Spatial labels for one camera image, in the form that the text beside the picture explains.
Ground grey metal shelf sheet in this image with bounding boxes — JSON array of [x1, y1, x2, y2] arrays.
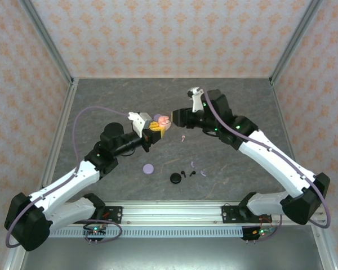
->
[[19, 226, 332, 270]]

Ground slotted grey cable duct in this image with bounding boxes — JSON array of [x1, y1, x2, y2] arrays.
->
[[49, 227, 245, 239]]

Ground orange red wire bundle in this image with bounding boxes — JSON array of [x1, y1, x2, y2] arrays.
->
[[257, 215, 273, 227]]

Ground aluminium table side rail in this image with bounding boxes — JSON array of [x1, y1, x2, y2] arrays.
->
[[39, 78, 80, 195], [270, 78, 298, 167]]

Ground aluminium corner frame post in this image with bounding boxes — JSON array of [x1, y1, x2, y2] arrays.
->
[[18, 0, 75, 85], [269, 0, 324, 85]]

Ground aluminium lower frame bar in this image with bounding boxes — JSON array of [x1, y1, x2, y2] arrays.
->
[[311, 224, 338, 270], [2, 247, 28, 270]]

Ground purple charging case pinkish body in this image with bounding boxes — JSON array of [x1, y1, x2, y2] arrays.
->
[[153, 113, 172, 128]]

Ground purple circuit board cable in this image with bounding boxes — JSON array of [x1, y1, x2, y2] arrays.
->
[[242, 215, 284, 243], [83, 218, 123, 245]]

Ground small circuit board with LED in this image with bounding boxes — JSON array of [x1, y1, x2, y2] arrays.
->
[[252, 227, 274, 236], [83, 224, 107, 237]]

